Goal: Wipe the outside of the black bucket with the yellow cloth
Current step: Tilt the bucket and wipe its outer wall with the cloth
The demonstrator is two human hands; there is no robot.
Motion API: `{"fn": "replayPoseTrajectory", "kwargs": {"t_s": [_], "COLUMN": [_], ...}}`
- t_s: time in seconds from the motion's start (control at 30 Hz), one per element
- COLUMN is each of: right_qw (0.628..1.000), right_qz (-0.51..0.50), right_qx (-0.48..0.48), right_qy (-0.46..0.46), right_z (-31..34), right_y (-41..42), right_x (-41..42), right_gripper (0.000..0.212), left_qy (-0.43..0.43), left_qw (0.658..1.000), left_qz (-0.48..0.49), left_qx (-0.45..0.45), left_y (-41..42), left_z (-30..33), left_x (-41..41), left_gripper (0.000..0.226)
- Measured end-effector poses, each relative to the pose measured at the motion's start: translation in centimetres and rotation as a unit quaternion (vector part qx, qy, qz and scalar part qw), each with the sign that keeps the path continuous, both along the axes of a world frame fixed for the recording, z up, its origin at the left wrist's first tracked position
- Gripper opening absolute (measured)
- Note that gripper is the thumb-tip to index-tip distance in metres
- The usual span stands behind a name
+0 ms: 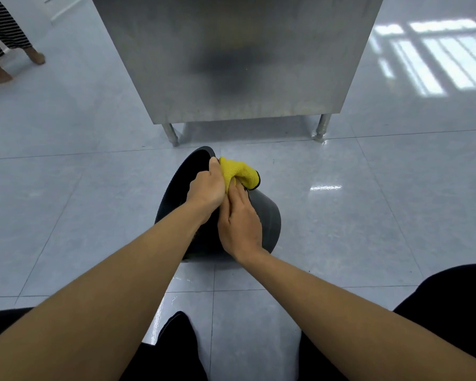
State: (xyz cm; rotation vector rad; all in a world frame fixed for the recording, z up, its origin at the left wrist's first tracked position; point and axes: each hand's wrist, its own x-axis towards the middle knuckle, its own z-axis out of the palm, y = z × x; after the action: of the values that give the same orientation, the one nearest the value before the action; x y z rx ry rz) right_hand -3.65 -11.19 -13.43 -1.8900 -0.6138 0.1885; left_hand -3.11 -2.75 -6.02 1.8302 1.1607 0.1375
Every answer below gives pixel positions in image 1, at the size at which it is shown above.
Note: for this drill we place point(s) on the person's right hand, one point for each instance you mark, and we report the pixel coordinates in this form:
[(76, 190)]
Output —
[(240, 228)]

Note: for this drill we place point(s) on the person's left hand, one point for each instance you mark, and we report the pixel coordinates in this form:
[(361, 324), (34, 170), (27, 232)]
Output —
[(205, 190)]

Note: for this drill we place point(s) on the person's right thumb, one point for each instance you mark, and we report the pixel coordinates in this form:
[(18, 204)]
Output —
[(223, 213)]

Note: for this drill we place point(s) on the person's left thumb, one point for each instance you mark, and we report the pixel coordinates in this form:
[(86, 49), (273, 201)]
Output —
[(215, 166)]

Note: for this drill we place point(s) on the yellow microfibre cloth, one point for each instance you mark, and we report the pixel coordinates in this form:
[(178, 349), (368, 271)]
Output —
[(240, 170)]

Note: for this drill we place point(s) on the dark grey plastic bucket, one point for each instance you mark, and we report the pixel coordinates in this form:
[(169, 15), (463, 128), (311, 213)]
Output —
[(267, 218)]

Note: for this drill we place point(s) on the person's right forearm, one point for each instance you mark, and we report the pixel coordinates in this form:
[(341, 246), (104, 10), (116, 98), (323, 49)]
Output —
[(341, 325)]

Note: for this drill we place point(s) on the person's left forearm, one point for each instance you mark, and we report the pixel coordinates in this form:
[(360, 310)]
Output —
[(103, 297)]

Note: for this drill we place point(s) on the stainless steel cabinet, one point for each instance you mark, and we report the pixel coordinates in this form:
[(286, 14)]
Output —
[(238, 55)]

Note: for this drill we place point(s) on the person's left leg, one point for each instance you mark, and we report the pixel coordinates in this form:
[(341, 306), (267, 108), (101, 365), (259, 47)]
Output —
[(174, 353)]

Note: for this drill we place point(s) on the person's leg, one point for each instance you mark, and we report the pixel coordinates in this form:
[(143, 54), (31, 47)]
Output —
[(174, 353), (452, 301)]

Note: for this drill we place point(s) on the person's right leg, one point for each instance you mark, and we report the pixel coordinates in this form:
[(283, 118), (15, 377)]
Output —
[(452, 301)]

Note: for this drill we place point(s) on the black white striped skirt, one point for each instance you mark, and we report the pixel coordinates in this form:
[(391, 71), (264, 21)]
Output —
[(2, 23)]

